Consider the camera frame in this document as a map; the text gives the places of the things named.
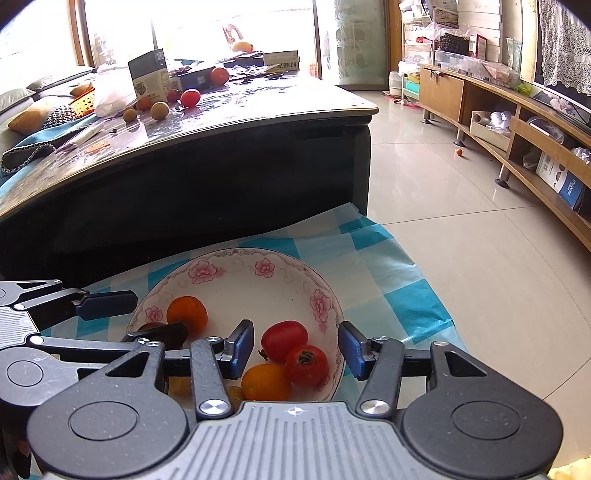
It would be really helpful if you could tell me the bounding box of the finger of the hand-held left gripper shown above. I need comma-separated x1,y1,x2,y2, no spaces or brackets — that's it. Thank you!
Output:
8,279,139,331
28,322,189,371

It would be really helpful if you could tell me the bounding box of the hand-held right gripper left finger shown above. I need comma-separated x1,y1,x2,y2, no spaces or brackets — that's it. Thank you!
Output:
78,318,256,420

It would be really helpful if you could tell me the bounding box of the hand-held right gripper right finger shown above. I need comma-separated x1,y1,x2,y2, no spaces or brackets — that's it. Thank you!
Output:
338,320,509,420

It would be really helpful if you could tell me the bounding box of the oval red cherry tomato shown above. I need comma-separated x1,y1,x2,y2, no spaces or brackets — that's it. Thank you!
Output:
259,320,309,363

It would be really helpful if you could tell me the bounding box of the small orange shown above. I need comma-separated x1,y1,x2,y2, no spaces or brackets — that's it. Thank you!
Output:
166,296,208,336
241,364,291,401

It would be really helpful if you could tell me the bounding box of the round red cherry tomato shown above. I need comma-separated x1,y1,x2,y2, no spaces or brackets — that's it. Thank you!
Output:
284,345,329,387

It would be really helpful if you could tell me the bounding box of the large tangerine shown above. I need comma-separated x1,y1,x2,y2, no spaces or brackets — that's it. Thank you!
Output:
168,376,245,411

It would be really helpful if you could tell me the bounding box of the white floral plate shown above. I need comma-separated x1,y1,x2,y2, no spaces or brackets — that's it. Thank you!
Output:
124,248,346,409

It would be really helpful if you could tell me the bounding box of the blue white checked tablecloth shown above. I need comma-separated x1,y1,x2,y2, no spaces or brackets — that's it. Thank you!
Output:
37,202,472,416

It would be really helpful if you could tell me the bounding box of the black coffee table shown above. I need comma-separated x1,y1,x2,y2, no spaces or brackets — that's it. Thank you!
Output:
0,65,379,289

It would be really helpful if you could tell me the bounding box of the white tube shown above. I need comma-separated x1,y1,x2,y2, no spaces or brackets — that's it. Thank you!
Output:
54,126,106,152

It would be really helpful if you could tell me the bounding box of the blue cloth with trim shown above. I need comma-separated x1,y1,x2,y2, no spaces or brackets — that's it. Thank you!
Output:
0,115,108,195

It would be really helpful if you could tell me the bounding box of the yellow pillow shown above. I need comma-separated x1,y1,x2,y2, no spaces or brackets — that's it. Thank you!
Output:
7,99,62,136

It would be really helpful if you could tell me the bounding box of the orange plastic basket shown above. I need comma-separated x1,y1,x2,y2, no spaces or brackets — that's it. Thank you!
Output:
69,87,97,117

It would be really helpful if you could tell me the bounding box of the white plastic bag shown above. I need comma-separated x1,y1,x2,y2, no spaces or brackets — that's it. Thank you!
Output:
93,64,137,117

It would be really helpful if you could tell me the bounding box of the blue grey carton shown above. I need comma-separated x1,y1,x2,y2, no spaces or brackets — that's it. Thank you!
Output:
128,48,170,105

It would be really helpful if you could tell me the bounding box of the white tray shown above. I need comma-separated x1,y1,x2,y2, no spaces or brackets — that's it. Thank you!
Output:
470,110,514,152

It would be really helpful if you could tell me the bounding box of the white and blue box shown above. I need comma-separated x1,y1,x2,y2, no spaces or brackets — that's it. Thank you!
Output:
536,152,585,213

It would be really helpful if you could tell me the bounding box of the flat printed box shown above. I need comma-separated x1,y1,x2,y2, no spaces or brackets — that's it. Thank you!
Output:
262,51,301,73

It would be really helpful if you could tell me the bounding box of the wooden tv cabinet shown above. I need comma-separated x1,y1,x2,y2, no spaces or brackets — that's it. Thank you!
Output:
418,64,591,253

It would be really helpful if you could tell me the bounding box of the black television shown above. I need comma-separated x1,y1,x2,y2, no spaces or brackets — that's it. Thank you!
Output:
530,83,591,136

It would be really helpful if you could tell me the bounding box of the brown woven bag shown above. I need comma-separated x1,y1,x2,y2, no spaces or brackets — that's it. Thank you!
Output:
437,32,472,54

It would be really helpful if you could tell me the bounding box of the white lace curtain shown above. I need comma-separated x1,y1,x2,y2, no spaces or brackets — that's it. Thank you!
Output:
537,0,591,97

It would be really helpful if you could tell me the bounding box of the white wire rack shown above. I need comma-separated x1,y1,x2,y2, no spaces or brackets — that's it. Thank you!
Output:
398,0,445,101

